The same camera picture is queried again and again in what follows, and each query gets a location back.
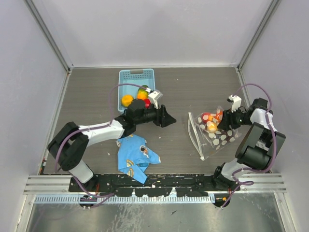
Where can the white slotted cable duct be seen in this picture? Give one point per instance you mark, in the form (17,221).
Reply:
(82,199)

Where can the red fake apple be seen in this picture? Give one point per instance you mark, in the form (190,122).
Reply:
(147,103)

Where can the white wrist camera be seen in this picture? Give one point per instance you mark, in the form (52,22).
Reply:
(236,102)
(154,96)

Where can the orange fake fruit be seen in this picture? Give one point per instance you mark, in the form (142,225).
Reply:
(142,93)

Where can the clear polka dot zip bag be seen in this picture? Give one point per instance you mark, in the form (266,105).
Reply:
(206,143)

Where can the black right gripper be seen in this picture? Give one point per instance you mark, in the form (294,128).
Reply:
(228,119)

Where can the small orange fake tangerine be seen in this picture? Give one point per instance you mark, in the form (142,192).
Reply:
(211,126)

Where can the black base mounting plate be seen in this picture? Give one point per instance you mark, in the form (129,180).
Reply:
(156,185)

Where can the aluminium frame rail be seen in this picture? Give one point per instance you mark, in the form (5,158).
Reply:
(47,184)

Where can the yellow fake lemon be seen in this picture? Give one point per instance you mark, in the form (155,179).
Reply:
(126,100)

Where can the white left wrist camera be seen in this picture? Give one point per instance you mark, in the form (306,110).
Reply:
(154,96)

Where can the blue patterned cloth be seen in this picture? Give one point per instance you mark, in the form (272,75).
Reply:
(134,157)

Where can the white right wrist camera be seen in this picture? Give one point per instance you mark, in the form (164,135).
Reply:
(236,102)

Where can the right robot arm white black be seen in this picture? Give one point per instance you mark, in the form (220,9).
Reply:
(258,149)

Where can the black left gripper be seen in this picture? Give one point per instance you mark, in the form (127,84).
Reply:
(161,117)

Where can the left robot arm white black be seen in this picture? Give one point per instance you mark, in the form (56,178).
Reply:
(69,145)

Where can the light blue plastic basket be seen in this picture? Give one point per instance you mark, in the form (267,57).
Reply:
(138,77)

